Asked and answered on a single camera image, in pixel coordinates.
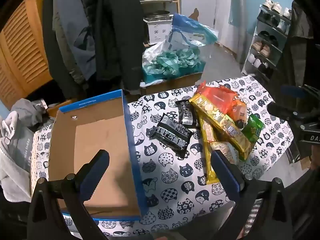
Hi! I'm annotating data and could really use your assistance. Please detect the dark pan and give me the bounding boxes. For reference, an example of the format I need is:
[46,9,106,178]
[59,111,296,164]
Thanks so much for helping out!
[143,10,171,22]

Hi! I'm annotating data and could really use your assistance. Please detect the striped cloth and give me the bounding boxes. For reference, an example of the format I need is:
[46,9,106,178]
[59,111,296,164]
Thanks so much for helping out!
[244,199,262,234]

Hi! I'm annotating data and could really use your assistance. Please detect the cardboard box with blue rim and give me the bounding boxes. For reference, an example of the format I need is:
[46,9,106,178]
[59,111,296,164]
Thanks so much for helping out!
[47,89,150,222]

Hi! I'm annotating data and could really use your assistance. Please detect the grey hanging jacket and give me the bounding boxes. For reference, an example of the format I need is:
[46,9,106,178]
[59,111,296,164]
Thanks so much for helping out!
[52,0,98,80]

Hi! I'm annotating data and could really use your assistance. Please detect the green snack packet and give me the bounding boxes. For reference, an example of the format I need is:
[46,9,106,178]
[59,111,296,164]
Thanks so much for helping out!
[241,114,265,143]

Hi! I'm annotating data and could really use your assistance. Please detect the narrow yellow snack packet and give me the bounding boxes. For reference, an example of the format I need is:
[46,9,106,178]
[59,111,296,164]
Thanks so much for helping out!
[198,114,220,185]

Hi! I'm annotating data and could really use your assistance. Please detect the wooden crate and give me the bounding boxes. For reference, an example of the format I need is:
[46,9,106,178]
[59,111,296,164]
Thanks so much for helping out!
[47,99,77,117]

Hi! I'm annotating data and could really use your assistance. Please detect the pile of teal plastic bags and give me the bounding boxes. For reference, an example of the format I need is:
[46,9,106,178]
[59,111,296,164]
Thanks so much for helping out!
[142,45,206,83]

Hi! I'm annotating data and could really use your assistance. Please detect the large black snack packet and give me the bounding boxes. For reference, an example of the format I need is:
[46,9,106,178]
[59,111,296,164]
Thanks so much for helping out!
[149,113,193,160]

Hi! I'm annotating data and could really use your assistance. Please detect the pale beige snack packet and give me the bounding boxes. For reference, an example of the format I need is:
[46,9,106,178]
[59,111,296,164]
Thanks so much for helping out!
[210,141,242,165]

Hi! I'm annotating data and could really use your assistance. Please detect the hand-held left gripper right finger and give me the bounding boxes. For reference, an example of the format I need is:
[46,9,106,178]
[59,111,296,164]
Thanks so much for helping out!
[210,149,300,240]

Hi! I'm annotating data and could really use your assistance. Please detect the group of shoes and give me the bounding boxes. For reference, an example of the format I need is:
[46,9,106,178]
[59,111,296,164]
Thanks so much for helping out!
[250,0,292,78]

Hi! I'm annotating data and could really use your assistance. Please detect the white shoe rack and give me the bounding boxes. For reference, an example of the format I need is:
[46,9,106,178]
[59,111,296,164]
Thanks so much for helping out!
[241,4,292,80]

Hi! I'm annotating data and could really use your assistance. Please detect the white door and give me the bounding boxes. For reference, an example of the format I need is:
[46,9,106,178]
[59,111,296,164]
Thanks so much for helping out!
[216,0,247,55]

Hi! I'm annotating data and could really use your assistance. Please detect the small black snack packet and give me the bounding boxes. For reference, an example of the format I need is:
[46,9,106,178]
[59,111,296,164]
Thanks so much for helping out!
[175,99,199,128]

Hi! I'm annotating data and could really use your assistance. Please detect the white printed storage box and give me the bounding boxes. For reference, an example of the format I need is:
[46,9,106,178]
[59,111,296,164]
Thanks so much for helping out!
[147,22,173,43]

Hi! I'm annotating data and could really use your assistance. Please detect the wide yellow snack packet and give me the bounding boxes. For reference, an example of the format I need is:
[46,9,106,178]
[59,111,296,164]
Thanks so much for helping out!
[189,93,252,161]

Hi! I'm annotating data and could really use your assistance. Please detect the black hanging coat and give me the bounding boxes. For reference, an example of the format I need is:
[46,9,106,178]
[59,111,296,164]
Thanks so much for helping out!
[95,0,146,94]

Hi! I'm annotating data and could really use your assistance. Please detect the white fleece blanket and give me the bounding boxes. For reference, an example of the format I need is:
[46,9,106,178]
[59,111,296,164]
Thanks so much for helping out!
[0,110,33,203]

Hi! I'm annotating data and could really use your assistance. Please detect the grey hoodie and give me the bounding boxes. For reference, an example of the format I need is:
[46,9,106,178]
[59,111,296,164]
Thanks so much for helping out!
[10,98,55,130]

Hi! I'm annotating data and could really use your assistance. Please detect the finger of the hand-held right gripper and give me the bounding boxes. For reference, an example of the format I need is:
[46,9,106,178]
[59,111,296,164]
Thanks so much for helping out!
[267,102,317,124]
[281,84,320,100]

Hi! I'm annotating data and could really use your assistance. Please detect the grey printed bag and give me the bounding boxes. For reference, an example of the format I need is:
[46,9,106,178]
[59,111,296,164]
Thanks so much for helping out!
[5,122,36,173]

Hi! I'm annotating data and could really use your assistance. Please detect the orange snack packet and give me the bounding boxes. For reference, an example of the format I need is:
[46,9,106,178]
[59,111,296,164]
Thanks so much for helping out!
[226,94,248,128]

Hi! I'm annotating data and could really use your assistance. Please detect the black jacket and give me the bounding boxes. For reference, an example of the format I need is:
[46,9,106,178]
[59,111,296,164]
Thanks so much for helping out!
[281,0,320,100]

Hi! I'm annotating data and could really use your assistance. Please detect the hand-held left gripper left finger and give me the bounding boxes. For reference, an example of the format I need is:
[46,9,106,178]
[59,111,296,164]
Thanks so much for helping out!
[27,149,110,240]

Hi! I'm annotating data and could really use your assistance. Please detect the brown cardboard box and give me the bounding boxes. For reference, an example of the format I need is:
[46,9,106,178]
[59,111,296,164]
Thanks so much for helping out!
[139,72,203,95]

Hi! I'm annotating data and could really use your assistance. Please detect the wooden shelf rack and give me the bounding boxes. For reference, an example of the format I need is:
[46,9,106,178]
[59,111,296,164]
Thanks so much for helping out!
[139,0,181,48]

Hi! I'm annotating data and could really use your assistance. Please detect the cat print tablecloth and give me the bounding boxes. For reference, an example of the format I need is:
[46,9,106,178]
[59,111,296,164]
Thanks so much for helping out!
[30,76,294,238]

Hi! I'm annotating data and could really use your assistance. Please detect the wooden louvered door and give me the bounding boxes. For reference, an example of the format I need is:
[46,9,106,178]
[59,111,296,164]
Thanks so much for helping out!
[0,0,55,100]

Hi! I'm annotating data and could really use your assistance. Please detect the orange plastic bag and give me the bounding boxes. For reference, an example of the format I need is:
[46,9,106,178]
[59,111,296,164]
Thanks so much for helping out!
[196,81,235,113]

